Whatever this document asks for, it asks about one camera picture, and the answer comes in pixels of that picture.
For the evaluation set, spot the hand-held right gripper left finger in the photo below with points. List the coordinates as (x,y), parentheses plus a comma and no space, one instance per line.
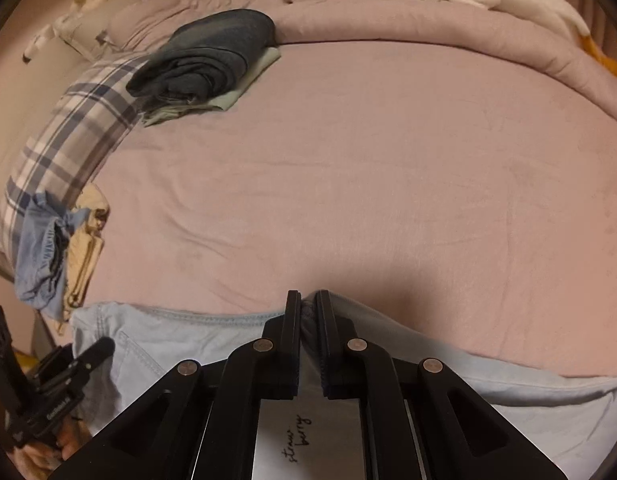
(294,345)

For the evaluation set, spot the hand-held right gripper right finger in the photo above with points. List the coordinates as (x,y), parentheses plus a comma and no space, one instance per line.
(324,345)

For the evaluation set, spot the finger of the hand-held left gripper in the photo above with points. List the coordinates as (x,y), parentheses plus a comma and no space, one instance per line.
(96,352)

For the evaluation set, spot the light blue pants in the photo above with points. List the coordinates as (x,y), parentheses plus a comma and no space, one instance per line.
(153,330)

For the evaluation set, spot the person's left hand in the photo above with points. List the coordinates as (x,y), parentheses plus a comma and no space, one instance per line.
(38,460)

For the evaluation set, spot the beige cloth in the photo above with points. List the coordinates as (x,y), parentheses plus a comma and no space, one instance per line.
(83,255)

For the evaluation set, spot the crumpled blue cloth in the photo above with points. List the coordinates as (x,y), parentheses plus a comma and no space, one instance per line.
(36,255)

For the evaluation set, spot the bed with pink sheet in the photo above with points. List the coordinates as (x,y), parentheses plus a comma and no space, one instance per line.
(338,185)

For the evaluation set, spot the plaid pillow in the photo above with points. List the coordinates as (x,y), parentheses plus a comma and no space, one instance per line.
(63,140)

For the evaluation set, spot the folded light green cloth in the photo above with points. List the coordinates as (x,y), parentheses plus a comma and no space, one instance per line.
(248,72)

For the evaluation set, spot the folded dark blue garment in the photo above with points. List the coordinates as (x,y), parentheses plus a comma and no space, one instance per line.
(213,50)

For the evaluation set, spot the pink duvet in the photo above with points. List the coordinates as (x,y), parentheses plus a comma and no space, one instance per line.
(388,25)

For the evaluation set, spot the beige pillow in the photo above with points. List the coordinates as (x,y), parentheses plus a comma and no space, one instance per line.
(96,22)

